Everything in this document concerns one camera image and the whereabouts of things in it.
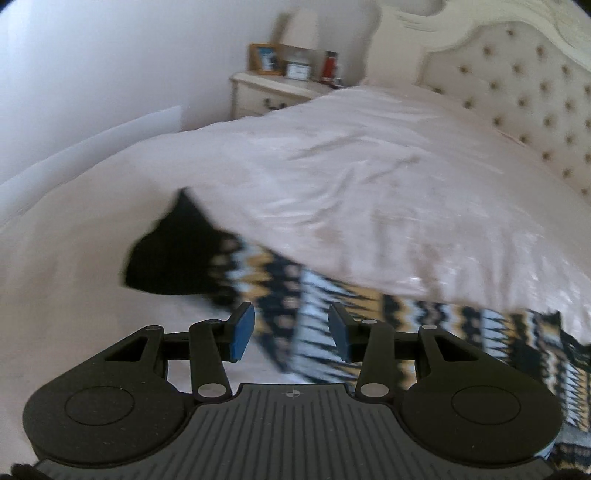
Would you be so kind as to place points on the red bottle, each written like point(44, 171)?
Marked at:
point(329, 67)

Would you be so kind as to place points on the white table lamp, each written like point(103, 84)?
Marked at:
point(300, 27)

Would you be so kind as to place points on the patterned knit sweater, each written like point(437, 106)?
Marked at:
point(295, 318)

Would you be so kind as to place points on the white duvet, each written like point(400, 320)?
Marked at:
point(346, 184)

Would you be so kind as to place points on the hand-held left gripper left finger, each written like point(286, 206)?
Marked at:
point(242, 332)

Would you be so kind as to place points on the wooden picture frame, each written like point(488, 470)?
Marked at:
point(265, 59)

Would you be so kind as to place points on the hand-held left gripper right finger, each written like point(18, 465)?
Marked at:
point(339, 334)

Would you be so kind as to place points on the cream nightstand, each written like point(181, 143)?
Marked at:
point(263, 90)

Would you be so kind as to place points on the cream tufted headboard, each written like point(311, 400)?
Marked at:
point(531, 92)

